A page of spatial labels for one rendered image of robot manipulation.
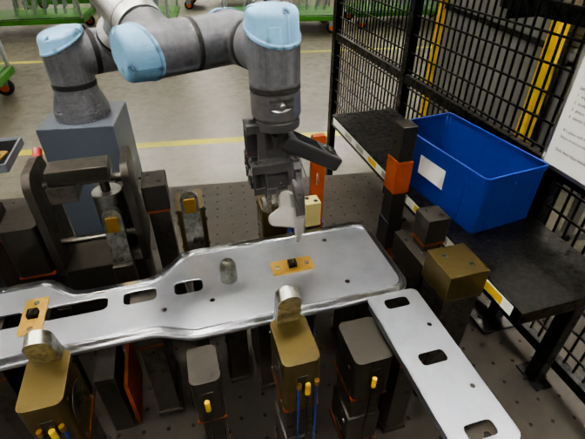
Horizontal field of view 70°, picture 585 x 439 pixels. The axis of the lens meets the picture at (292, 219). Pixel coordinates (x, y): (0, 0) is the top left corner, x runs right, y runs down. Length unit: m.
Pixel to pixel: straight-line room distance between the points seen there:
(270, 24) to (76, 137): 0.83
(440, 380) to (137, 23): 0.66
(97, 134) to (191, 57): 0.69
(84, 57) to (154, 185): 0.50
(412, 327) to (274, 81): 0.45
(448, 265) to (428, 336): 0.13
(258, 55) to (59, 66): 0.78
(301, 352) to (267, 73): 0.40
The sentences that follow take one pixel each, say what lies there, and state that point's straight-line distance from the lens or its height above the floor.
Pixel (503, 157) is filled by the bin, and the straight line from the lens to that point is 1.06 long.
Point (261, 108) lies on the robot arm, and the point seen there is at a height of 1.34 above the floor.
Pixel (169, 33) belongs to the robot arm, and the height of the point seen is 1.44.
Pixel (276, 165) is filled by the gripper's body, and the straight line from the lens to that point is 0.66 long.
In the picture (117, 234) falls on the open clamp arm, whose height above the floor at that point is 1.05.
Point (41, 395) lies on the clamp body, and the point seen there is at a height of 1.05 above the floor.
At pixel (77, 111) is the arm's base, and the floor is 1.14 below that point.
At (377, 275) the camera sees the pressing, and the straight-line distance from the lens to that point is 0.83.
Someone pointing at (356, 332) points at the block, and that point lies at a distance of 0.76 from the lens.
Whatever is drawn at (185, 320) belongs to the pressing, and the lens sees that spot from 0.76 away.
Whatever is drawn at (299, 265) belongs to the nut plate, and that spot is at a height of 1.00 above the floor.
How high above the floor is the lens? 1.56
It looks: 36 degrees down
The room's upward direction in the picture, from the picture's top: straight up
